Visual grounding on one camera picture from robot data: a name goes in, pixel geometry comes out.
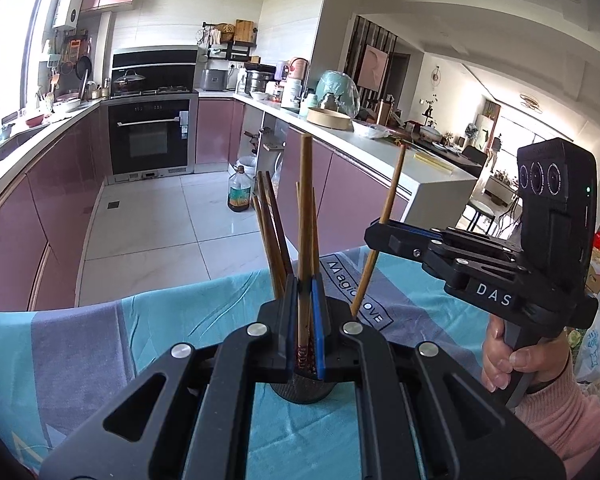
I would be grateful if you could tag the pink base cabinets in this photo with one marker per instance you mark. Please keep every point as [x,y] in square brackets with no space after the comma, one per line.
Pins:
[40,210]
[345,175]

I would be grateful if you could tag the round bamboo steamer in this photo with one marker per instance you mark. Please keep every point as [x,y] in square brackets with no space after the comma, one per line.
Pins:
[329,119]

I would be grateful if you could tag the black hanging pan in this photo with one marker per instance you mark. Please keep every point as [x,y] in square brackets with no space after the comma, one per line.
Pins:
[84,66]

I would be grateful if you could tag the wooden cutting board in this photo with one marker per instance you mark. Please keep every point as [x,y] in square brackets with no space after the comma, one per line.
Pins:
[244,31]

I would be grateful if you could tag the kitchen window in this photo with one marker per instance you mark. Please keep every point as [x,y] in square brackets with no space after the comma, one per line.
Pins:
[5,35]

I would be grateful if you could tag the dark dining table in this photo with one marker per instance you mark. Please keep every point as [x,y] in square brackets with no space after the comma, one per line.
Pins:
[450,152]

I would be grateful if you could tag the black built-in oven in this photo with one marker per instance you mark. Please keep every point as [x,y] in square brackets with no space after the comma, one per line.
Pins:
[150,135]

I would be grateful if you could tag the red-patterned wooden chopstick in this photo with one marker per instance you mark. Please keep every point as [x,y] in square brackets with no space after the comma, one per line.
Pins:
[392,190]
[306,210]

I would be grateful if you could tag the plastic oil bottle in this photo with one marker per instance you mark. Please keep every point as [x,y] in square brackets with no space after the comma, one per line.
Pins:
[240,192]

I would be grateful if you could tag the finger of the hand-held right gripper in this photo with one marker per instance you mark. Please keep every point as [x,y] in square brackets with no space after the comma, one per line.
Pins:
[455,236]
[395,242]

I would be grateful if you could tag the pink kettle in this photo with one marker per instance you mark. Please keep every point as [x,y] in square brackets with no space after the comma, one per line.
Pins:
[299,69]

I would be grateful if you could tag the steel pot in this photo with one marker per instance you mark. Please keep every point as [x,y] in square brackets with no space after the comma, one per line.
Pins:
[260,80]

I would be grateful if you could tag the bundle of wooden chopsticks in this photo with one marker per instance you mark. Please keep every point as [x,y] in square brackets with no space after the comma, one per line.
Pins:
[275,240]

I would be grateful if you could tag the black mesh utensil holder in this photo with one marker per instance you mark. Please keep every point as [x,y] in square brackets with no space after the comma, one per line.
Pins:
[305,392]

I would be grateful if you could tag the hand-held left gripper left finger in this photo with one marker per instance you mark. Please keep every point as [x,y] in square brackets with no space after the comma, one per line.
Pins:
[290,340]

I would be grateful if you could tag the person's right hand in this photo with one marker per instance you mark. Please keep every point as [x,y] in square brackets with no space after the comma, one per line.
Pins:
[530,360]

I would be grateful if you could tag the white plastic bag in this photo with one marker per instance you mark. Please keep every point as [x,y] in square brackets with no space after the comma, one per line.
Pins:
[371,130]

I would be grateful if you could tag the teal food cover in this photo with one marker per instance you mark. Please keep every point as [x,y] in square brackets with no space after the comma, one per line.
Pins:
[337,87]

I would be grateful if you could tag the black range hood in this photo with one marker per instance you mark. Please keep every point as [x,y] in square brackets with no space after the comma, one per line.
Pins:
[155,62]

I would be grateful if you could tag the wall picture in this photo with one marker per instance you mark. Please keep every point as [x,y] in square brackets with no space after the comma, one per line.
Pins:
[371,67]

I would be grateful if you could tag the copper thermos bottle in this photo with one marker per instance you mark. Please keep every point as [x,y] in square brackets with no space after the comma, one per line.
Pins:
[385,110]

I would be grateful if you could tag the blue grey printed tablecloth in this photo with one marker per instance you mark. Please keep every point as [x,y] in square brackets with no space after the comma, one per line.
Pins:
[130,340]

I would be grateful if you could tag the black wall rack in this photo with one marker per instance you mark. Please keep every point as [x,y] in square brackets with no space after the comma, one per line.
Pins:
[230,50]

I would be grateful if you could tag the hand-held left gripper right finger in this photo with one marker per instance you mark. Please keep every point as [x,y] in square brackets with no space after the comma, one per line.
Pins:
[319,340]

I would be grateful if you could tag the person's right forearm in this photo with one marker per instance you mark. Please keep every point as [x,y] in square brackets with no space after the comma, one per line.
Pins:
[575,420]

